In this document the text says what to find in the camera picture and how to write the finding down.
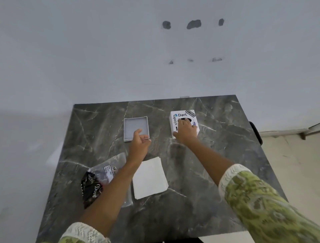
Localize white box with stickers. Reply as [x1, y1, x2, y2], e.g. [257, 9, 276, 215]
[170, 110, 200, 139]

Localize green patterned sleeve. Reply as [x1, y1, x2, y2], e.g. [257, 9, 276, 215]
[218, 164, 320, 243]
[58, 222, 112, 243]

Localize person's left forearm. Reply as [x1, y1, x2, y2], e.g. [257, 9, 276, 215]
[79, 160, 142, 237]

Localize person's left hand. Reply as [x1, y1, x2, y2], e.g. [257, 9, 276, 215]
[127, 129, 152, 164]

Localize person's right hand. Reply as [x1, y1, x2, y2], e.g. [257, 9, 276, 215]
[173, 119, 198, 146]

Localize black chair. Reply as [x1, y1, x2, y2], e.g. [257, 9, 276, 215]
[249, 121, 264, 146]

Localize person's right forearm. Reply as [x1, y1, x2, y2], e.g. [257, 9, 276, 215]
[186, 140, 235, 187]

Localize clear plastic bag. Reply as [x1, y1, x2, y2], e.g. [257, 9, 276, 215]
[80, 152, 133, 210]

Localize black snack packet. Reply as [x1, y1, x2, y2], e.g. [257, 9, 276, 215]
[80, 171, 104, 210]

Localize white box lid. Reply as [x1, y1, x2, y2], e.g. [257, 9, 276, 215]
[123, 116, 150, 142]

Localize stack of white paper napkins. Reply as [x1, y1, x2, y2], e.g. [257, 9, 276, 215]
[132, 157, 169, 200]

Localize white skirting strip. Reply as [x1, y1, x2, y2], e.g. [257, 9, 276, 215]
[258, 122, 320, 141]

